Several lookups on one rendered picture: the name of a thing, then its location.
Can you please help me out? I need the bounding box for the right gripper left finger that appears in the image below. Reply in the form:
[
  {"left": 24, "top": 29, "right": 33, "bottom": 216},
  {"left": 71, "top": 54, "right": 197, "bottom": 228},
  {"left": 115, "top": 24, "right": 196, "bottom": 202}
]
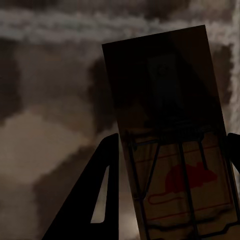
[{"left": 42, "top": 133, "right": 119, "bottom": 240}]

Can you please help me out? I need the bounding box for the mousetrap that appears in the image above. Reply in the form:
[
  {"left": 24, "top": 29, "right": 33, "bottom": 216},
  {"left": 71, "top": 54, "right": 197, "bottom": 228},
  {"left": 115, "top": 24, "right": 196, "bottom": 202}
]
[{"left": 102, "top": 24, "right": 240, "bottom": 240}]

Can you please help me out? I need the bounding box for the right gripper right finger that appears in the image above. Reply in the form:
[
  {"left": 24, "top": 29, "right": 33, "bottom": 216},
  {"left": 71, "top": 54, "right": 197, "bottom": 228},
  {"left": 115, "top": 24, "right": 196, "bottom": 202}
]
[{"left": 227, "top": 133, "right": 240, "bottom": 173}]

